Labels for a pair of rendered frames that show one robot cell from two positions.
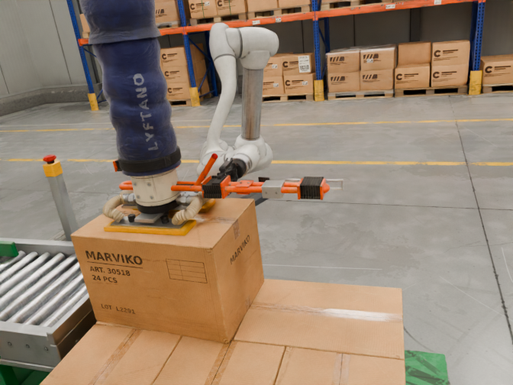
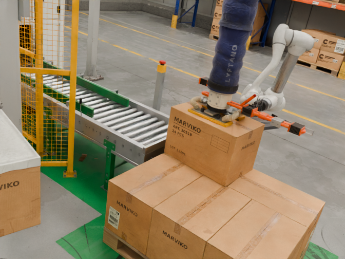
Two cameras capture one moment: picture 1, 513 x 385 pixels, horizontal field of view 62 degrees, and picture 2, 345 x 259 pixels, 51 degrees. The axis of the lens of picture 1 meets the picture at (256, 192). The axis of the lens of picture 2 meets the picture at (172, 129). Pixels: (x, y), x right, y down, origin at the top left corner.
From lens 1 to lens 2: 1.03 m
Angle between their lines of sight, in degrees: 14
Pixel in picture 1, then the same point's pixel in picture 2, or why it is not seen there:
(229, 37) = (286, 34)
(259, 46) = (301, 44)
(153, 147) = (228, 80)
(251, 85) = (288, 63)
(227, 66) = (279, 50)
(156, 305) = (197, 155)
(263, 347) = (241, 195)
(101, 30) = (227, 21)
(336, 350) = (276, 210)
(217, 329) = (222, 177)
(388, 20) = not seen: outside the picture
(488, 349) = not seen: outside the picture
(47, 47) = not seen: outside the picture
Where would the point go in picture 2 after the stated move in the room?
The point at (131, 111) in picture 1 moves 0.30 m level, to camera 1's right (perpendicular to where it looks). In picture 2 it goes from (225, 61) to (269, 71)
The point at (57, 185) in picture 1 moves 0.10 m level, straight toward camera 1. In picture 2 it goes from (160, 77) to (161, 80)
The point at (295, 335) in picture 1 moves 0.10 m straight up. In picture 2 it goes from (259, 197) to (262, 185)
